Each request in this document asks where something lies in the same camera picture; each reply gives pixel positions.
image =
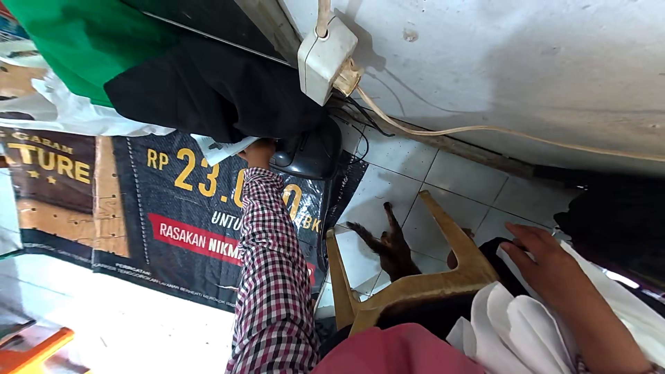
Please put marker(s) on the person's right hand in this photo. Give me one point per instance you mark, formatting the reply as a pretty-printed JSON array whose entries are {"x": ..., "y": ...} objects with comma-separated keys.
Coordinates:
[{"x": 549, "y": 261}]

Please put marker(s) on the person's left hand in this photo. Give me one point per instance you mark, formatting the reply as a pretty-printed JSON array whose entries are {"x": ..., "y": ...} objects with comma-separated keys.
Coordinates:
[{"x": 260, "y": 153}]

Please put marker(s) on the person's right fingers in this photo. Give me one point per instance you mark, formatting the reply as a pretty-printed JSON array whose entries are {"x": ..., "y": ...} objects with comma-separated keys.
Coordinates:
[{"x": 524, "y": 234}]

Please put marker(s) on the light printed paper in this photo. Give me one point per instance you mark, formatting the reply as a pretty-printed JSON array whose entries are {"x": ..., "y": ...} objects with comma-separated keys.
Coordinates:
[{"x": 215, "y": 150}]

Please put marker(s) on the person's left forearm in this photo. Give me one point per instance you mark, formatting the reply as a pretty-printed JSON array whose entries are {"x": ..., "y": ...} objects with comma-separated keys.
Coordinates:
[{"x": 273, "y": 275}]

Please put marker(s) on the person's right forearm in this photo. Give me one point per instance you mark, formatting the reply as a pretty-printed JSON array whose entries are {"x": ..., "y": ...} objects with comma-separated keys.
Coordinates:
[{"x": 597, "y": 317}]

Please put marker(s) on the white fabric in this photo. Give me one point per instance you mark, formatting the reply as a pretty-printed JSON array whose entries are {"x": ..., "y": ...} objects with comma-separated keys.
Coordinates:
[{"x": 524, "y": 327}]

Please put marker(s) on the pile of black fabric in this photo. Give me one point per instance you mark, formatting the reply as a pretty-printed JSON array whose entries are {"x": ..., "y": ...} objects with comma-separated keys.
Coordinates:
[{"x": 618, "y": 223}]

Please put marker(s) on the yellowish brown plastic stool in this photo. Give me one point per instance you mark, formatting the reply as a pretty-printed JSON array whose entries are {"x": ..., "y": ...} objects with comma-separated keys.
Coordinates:
[{"x": 415, "y": 285}]

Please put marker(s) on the dark brown cat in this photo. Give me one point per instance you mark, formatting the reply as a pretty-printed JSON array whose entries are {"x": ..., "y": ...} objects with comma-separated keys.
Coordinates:
[{"x": 396, "y": 253}]

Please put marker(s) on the person's body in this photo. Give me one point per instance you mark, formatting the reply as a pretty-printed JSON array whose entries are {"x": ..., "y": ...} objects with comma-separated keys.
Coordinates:
[{"x": 400, "y": 353}]

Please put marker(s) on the black plastic device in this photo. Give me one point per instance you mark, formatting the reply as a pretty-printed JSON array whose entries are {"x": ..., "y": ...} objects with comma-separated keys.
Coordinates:
[{"x": 317, "y": 153}]

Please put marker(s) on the beige taped plug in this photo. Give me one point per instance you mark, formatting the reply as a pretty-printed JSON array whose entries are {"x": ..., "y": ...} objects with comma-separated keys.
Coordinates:
[{"x": 348, "y": 78}]

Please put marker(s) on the white power socket block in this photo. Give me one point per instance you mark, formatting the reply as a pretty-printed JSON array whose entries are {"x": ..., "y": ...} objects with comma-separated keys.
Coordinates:
[{"x": 324, "y": 60}]

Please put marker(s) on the dark printed banner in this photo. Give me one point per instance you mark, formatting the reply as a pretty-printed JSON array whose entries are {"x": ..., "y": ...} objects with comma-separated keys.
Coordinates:
[{"x": 171, "y": 228}]

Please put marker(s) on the dark table with metal edge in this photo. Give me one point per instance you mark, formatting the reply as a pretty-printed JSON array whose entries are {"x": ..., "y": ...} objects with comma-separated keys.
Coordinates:
[{"x": 228, "y": 26}]

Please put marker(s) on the white plastic bag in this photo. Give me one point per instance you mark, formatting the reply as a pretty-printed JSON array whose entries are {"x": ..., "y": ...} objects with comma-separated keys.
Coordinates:
[{"x": 70, "y": 106}]

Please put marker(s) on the green fabric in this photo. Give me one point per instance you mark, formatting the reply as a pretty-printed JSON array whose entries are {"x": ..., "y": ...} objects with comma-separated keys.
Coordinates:
[{"x": 85, "y": 46}]

